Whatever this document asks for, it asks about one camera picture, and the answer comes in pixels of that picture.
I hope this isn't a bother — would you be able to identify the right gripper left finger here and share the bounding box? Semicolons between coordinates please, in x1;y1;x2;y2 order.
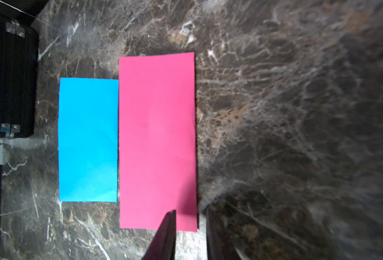
142;210;176;260

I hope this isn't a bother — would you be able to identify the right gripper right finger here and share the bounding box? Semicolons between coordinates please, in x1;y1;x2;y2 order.
206;208;240;260

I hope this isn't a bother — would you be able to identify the blue square paper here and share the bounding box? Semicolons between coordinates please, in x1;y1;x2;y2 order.
58;78;118;203

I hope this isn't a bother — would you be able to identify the black case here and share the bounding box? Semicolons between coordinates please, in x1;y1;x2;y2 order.
0;14;39;139

